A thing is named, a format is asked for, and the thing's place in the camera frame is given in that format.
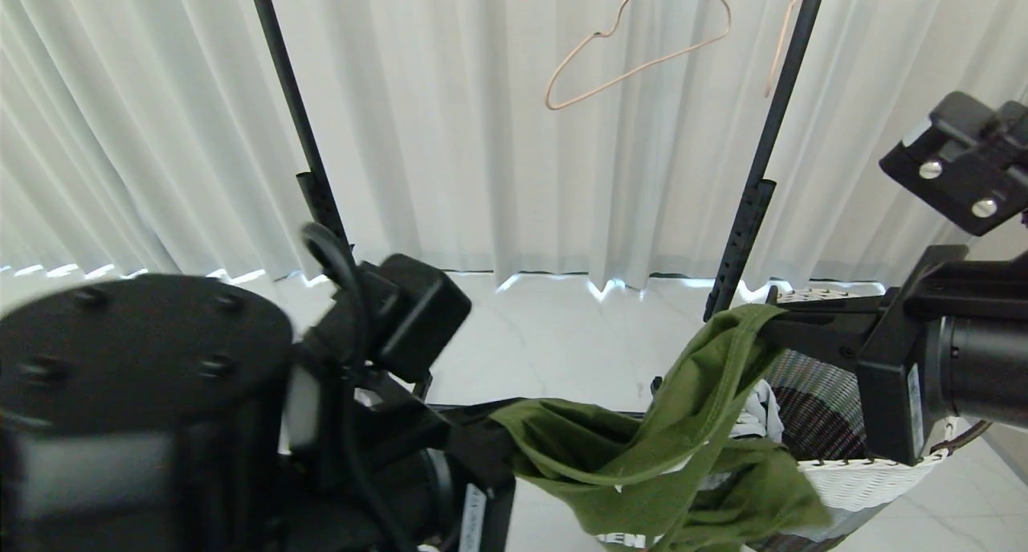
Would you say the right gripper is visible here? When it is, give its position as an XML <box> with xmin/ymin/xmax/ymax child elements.
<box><xmin>759</xmin><ymin>245</ymin><xmax>1028</xmax><ymax>466</ymax></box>

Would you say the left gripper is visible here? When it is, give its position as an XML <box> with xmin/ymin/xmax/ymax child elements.
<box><xmin>365</xmin><ymin>399</ymin><xmax>516</xmax><ymax>552</ymax></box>

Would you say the green sleeveless shirt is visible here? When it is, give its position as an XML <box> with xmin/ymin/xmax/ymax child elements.
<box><xmin>490</xmin><ymin>303</ymin><xmax>832</xmax><ymax>552</ymax></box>

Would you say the pink clothes hanger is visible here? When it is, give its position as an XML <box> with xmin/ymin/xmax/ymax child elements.
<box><xmin>546</xmin><ymin>0</ymin><xmax>732</xmax><ymax>111</ymax></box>
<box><xmin>765</xmin><ymin>0</ymin><xmax>808</xmax><ymax>99</ymax></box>

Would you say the black clothes rack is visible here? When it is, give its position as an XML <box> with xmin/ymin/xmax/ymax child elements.
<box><xmin>245</xmin><ymin>0</ymin><xmax>830</xmax><ymax>416</ymax></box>

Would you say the white laundry basket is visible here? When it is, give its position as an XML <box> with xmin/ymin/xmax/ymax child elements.
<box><xmin>755</xmin><ymin>287</ymin><xmax>993</xmax><ymax>552</ymax></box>

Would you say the pale grey garment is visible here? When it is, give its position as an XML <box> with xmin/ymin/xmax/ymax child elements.
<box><xmin>727</xmin><ymin>379</ymin><xmax>785</xmax><ymax>442</ymax></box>

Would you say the white curtain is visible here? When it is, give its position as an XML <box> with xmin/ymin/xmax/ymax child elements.
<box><xmin>0</xmin><ymin>0</ymin><xmax>1028</xmax><ymax>292</ymax></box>

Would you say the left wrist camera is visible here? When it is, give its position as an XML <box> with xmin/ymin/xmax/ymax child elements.
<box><xmin>353</xmin><ymin>253</ymin><xmax>473</xmax><ymax>384</ymax></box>

